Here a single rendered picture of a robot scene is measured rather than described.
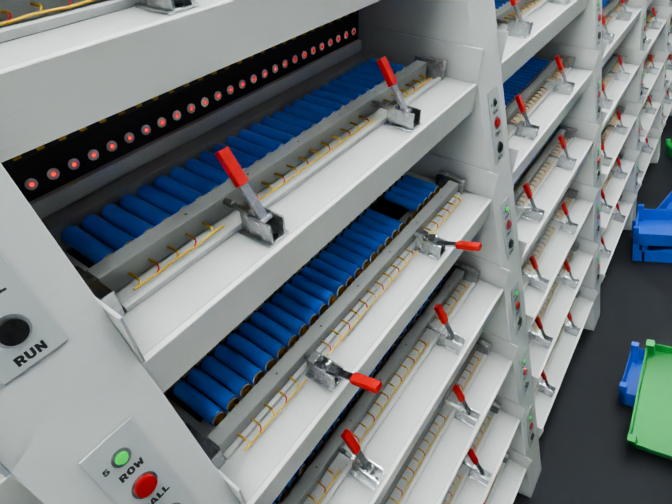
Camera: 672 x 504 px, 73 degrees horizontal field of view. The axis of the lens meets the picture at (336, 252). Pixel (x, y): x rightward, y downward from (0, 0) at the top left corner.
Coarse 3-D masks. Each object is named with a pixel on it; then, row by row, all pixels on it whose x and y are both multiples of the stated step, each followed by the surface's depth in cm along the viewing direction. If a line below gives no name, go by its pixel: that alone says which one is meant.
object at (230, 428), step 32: (448, 192) 76; (416, 224) 70; (384, 256) 64; (352, 288) 60; (384, 288) 62; (320, 320) 56; (288, 352) 53; (256, 384) 50; (256, 416) 49; (224, 448) 46
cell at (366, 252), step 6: (336, 240) 68; (342, 240) 68; (348, 240) 68; (342, 246) 68; (348, 246) 67; (354, 246) 67; (360, 246) 67; (354, 252) 67; (360, 252) 66; (366, 252) 66; (372, 252) 66
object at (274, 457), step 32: (448, 160) 79; (480, 192) 79; (448, 224) 73; (480, 224) 78; (416, 256) 68; (448, 256) 68; (416, 288) 63; (352, 320) 59; (384, 320) 59; (352, 352) 55; (384, 352) 60; (192, 416) 50; (288, 416) 49; (320, 416) 49; (256, 448) 47; (288, 448) 47; (256, 480) 45; (288, 480) 48
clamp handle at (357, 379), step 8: (328, 368) 51; (336, 368) 51; (336, 376) 50; (344, 376) 50; (352, 376) 49; (360, 376) 49; (352, 384) 49; (360, 384) 48; (368, 384) 47; (376, 384) 47; (376, 392) 47
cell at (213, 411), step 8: (184, 384) 50; (176, 392) 50; (184, 392) 50; (192, 392) 50; (184, 400) 49; (192, 400) 49; (200, 400) 49; (208, 400) 49; (192, 408) 49; (200, 408) 48; (208, 408) 48; (216, 408) 48; (208, 416) 48; (216, 416) 48
